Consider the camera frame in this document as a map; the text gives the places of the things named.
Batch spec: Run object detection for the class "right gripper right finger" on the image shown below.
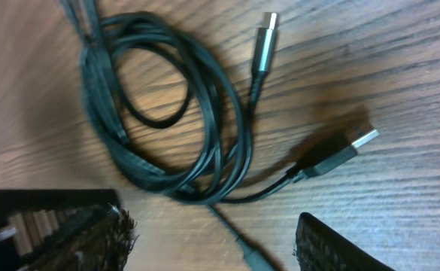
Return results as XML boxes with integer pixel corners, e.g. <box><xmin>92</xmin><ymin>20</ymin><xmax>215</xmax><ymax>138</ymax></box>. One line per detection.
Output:
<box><xmin>295</xmin><ymin>212</ymin><xmax>393</xmax><ymax>271</ymax></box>

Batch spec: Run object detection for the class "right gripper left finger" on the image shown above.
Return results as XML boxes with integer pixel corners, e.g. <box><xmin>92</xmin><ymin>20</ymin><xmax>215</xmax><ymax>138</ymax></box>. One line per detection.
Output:
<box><xmin>0</xmin><ymin>189</ymin><xmax>137</xmax><ymax>270</ymax></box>

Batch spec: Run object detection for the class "black USB cable bundle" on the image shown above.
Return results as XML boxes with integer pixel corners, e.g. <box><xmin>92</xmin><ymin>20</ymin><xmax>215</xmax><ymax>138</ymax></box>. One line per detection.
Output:
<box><xmin>59</xmin><ymin>0</ymin><xmax>381</xmax><ymax>271</ymax></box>

